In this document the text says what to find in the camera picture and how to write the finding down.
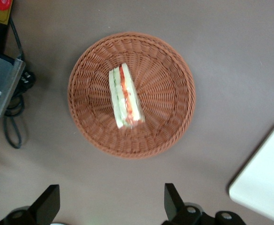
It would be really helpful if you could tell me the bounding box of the cream rectangular plastic tray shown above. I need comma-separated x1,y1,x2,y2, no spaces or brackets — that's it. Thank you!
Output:
228,120,274,225

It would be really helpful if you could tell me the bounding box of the grey metal bracket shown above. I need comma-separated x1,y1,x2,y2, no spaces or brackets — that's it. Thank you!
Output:
0,52,26,119

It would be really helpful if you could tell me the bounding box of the brown round wicker basket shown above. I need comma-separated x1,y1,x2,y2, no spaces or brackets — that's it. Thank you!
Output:
67,31,196,160

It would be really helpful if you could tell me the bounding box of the black looped cable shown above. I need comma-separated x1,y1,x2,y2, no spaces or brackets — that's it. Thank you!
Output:
3,17,26,150

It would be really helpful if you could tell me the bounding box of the triangle sandwich with tomato filling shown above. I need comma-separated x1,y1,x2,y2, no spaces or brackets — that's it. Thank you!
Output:
108,62,145,129

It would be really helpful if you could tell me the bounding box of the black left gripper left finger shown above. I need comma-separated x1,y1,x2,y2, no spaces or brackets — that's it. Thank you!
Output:
0,184,61,225

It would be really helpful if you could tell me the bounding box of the black power plug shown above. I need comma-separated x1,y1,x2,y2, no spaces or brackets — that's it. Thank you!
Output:
17,70,37,93

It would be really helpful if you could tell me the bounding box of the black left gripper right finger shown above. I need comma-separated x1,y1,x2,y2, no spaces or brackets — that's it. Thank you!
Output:
162,183,247,225

